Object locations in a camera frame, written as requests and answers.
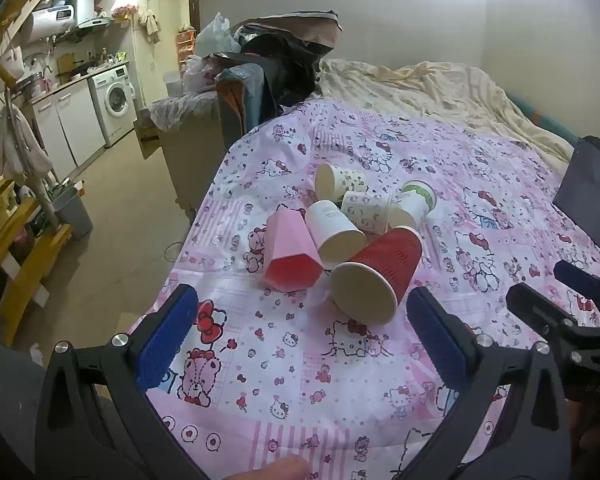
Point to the cardboard box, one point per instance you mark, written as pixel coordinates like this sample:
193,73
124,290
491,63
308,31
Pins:
147,140

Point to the white cartoon-print paper cup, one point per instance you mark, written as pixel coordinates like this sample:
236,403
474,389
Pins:
349,180
365,210

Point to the red ribbed paper cup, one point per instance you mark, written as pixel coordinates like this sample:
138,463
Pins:
390,257

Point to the teal bed frame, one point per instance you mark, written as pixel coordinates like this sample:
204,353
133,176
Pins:
547,120

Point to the brown pillow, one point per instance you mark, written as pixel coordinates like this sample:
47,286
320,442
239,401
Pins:
305,25

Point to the white green-rimmed paper cup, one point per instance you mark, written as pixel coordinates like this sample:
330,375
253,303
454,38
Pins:
410,210

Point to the range hood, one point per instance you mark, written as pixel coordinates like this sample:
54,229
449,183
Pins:
94,22

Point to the pink white plastic bag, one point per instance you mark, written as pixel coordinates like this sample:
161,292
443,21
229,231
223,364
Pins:
200,75

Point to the yellow wooden staircase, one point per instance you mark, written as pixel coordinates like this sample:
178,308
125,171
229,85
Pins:
10,270

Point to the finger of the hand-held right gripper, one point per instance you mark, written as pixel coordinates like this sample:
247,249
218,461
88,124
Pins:
535,307
577,275

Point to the pink cartoon printed blanket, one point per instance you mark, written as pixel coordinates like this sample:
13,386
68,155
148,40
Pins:
305,390

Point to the orange shelf rack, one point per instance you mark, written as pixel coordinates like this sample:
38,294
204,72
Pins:
186,47

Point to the hanging pale cloth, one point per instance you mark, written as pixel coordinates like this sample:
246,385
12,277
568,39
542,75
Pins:
22,150

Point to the grey trash bin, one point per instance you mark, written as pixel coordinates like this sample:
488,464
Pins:
74,212

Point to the person's left hand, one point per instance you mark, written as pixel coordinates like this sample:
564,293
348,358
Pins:
275,470

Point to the white water heater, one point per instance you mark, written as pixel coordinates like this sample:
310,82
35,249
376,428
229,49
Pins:
55,17

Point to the white washing machine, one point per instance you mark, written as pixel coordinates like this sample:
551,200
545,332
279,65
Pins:
114,100

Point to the black plastic bag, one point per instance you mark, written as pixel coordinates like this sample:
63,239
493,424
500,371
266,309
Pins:
290,67

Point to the pink faceted plastic cup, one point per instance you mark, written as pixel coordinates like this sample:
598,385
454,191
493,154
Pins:
290,242

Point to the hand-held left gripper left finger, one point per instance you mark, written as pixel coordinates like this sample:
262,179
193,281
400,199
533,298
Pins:
164,347

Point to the cream yellow blanket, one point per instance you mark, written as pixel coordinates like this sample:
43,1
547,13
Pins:
430,90

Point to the blue orange cushion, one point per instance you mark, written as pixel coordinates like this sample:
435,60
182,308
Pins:
242,97

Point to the plain white paper cup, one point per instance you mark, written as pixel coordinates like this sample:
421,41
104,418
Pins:
331,227

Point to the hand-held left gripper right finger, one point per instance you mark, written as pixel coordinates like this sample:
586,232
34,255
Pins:
436,342

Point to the dark flat object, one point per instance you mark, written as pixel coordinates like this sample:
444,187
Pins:
587,180

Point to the white kitchen base cabinet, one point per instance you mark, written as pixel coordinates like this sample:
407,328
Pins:
70,125

